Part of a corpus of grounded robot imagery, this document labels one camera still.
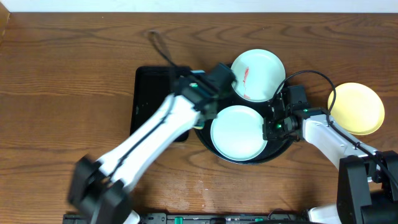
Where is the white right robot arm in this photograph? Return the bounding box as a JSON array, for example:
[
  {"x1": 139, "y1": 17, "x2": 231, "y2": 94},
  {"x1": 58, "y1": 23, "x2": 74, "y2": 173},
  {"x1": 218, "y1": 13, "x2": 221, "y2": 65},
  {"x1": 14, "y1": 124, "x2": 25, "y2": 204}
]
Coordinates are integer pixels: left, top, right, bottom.
[{"x1": 263, "y1": 103, "x2": 397, "y2": 223}]

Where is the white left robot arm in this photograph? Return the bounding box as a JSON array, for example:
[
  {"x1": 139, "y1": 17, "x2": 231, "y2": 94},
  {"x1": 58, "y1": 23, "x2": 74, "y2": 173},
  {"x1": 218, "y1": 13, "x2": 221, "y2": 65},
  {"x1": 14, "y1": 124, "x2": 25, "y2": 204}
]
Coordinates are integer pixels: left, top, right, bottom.
[{"x1": 67, "y1": 94, "x2": 217, "y2": 223}]

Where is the black rectangular tray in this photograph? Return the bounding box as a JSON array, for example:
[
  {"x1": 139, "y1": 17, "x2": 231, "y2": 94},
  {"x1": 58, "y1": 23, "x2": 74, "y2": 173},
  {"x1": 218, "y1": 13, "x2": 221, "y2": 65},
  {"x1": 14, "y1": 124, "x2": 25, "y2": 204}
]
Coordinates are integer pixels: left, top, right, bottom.
[{"x1": 130, "y1": 66, "x2": 171, "y2": 134}]

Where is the pale green plate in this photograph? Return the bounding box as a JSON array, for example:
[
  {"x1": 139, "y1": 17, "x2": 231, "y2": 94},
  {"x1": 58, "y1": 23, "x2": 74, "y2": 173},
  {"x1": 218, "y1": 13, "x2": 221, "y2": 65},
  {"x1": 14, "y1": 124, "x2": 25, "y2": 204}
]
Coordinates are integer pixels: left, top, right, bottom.
[{"x1": 210, "y1": 105, "x2": 267, "y2": 161}]

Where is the yellow plate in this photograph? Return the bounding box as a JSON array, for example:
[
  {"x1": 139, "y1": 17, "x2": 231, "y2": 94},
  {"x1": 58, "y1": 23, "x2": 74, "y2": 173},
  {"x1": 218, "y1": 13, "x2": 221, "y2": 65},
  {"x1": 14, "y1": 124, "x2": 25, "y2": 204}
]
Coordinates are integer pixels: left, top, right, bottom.
[{"x1": 328, "y1": 83, "x2": 385, "y2": 135}]

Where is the green yellow sponge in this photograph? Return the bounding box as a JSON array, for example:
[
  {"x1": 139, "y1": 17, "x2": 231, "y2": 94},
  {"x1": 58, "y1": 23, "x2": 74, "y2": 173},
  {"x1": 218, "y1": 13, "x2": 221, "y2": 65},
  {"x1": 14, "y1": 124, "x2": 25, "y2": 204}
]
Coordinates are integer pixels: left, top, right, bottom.
[{"x1": 193, "y1": 121, "x2": 205, "y2": 129}]

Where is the light blue plate with stain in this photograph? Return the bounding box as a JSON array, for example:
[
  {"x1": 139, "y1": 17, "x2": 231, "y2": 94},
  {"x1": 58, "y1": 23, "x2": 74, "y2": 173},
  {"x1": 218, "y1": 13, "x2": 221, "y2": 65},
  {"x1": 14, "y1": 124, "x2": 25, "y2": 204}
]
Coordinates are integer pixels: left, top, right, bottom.
[{"x1": 231, "y1": 49, "x2": 286, "y2": 103}]

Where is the black round tray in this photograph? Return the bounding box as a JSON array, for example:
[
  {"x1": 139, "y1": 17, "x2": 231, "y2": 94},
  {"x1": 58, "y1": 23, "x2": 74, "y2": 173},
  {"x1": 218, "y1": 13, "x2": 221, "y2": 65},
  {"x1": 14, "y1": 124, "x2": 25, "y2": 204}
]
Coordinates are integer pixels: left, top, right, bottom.
[{"x1": 195, "y1": 90, "x2": 293, "y2": 165}]

